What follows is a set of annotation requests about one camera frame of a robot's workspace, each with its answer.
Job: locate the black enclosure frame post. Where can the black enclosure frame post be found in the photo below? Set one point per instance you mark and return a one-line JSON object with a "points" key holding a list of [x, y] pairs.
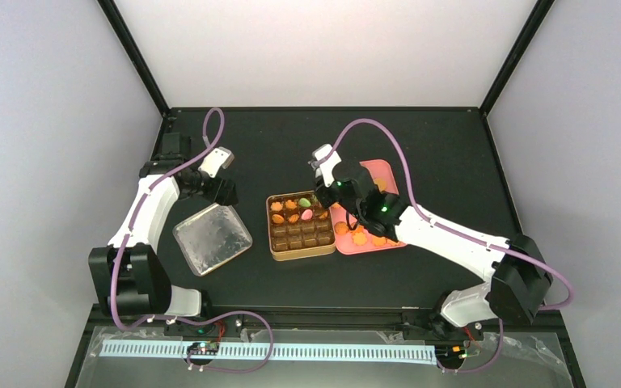
{"points": [[124, 35]]}

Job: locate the gold cookie tin box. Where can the gold cookie tin box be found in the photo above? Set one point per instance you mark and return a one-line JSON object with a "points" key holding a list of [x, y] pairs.
{"points": [[302, 239]]}

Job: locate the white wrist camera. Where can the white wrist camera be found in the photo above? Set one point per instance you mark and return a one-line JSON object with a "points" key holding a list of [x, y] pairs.
{"points": [[323, 161], [217, 159]]}

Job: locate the light blue slotted cable duct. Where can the light blue slotted cable duct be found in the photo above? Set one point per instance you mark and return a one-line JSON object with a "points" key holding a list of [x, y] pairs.
{"points": [[229, 351]]}

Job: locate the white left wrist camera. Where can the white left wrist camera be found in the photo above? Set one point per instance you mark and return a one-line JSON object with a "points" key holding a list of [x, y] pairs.
{"points": [[217, 159]]}

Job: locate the pink plastic tray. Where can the pink plastic tray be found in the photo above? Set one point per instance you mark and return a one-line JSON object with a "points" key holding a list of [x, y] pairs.
{"points": [[360, 241]]}

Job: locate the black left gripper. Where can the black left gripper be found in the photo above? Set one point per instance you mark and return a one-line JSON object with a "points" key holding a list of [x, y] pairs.
{"points": [[221, 198]]}

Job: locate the pink round macaron cookie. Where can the pink round macaron cookie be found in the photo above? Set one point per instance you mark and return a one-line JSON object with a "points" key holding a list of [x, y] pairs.
{"points": [[307, 214]]}

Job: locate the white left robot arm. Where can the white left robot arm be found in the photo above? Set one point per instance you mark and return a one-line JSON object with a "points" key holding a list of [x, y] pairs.
{"points": [[128, 276]]}

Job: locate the orange cookie second row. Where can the orange cookie second row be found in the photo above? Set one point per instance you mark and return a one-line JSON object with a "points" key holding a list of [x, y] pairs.
{"points": [[277, 219]]}

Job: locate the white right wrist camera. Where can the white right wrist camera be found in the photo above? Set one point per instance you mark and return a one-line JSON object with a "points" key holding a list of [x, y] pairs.
{"points": [[323, 161]]}

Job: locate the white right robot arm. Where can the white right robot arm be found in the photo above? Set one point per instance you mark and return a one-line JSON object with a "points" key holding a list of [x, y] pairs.
{"points": [[514, 278]]}

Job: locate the green round macaron cookie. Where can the green round macaron cookie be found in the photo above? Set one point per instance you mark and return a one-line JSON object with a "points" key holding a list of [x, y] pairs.
{"points": [[304, 202]]}

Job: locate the silver tin lid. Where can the silver tin lid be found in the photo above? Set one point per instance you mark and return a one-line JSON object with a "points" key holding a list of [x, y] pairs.
{"points": [[212, 238]]}

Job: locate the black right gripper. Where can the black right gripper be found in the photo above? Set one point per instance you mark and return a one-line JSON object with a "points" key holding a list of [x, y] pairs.
{"points": [[323, 199]]}

